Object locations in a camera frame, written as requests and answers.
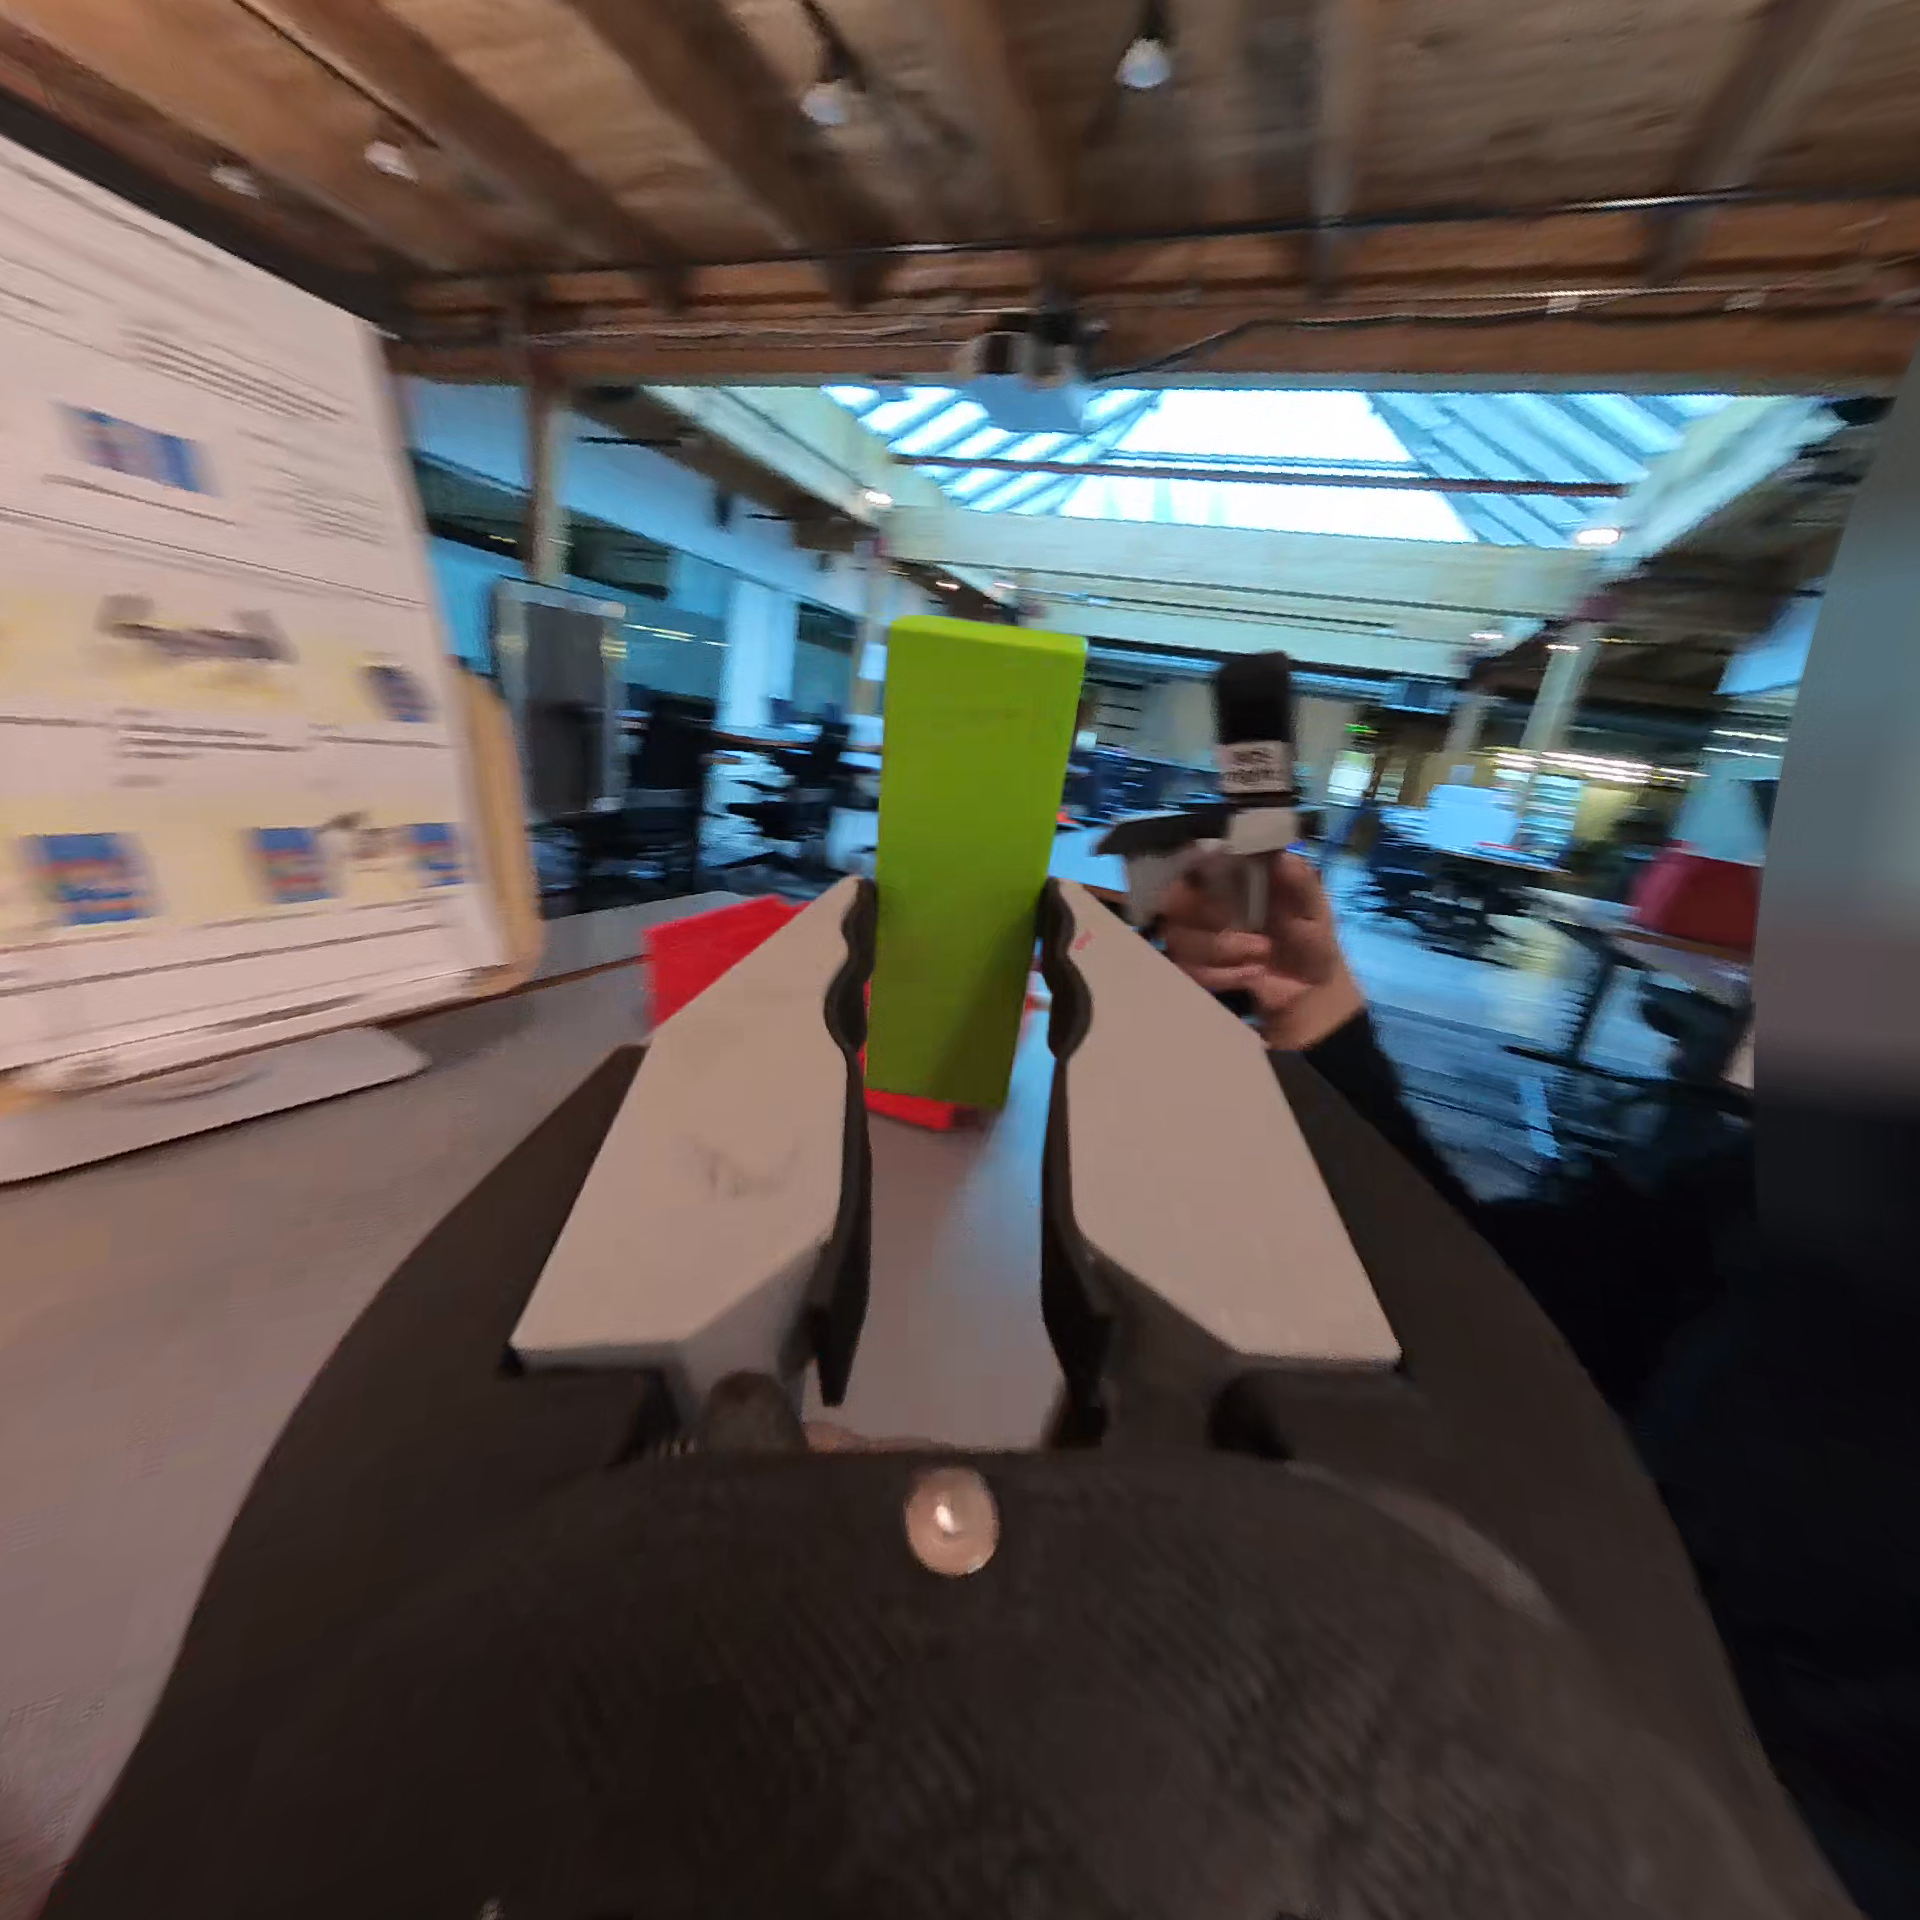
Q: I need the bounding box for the red plastic bin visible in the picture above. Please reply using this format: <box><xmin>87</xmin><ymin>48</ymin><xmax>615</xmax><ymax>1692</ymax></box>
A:
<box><xmin>641</xmin><ymin>896</ymin><xmax>1052</xmax><ymax>1129</ymax></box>

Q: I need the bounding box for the lime green long block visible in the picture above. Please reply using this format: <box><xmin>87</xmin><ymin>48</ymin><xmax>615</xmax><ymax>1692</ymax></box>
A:
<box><xmin>861</xmin><ymin>615</ymin><xmax>1087</xmax><ymax>1116</ymax></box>

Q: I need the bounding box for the printed instruction poster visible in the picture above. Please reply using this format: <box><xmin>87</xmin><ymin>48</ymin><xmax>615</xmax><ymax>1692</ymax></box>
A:
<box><xmin>0</xmin><ymin>135</ymin><xmax>511</xmax><ymax>1073</ymax></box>

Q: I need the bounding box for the person's right hand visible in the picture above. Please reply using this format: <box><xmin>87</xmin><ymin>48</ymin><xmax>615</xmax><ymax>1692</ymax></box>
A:
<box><xmin>1158</xmin><ymin>854</ymin><xmax>1368</xmax><ymax>1052</ymax></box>

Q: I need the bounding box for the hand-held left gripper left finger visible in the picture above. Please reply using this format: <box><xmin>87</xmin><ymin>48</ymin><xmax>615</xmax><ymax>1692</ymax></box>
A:
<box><xmin>510</xmin><ymin>872</ymin><xmax>879</xmax><ymax>1407</ymax></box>

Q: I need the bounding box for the grey panel on black stand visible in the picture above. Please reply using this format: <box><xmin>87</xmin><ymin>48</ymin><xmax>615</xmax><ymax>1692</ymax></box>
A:
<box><xmin>490</xmin><ymin>576</ymin><xmax>629</xmax><ymax>886</ymax></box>

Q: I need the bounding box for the person's right forearm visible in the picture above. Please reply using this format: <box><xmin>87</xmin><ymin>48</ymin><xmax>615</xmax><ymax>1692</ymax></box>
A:
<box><xmin>1296</xmin><ymin>1008</ymin><xmax>1653</xmax><ymax>1352</ymax></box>

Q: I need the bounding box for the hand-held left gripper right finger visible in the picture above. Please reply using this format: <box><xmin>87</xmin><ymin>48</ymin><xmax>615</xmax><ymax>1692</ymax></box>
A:
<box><xmin>1037</xmin><ymin>880</ymin><xmax>1406</xmax><ymax>1420</ymax></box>

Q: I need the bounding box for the red bag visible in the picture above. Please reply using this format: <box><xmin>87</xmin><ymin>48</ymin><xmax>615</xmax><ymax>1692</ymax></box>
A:
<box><xmin>1626</xmin><ymin>842</ymin><xmax>1764</xmax><ymax>950</ymax></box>

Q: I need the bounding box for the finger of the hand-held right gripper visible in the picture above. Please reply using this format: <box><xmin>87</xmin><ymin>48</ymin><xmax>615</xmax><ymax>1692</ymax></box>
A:
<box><xmin>1125</xmin><ymin>838</ymin><xmax>1238</xmax><ymax>938</ymax></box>

